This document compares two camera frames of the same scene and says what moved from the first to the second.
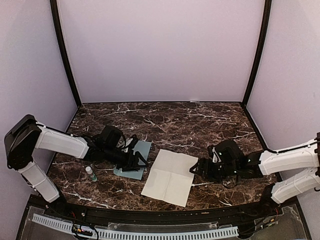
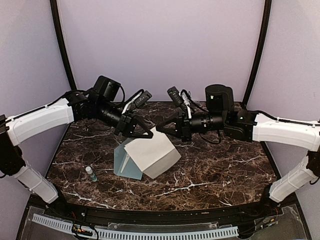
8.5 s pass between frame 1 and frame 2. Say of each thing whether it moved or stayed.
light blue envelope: moved
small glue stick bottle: stayed
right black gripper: moved
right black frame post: stayed
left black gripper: moved
